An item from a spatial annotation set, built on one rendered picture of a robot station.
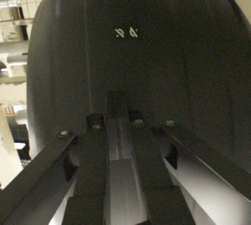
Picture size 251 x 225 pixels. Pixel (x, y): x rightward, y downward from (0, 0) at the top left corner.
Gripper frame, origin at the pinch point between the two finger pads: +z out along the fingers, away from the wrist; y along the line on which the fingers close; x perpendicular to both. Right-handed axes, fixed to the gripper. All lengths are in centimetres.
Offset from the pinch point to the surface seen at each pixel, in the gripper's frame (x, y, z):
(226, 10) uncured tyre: 8.2, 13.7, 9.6
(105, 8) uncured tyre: 9.3, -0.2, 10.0
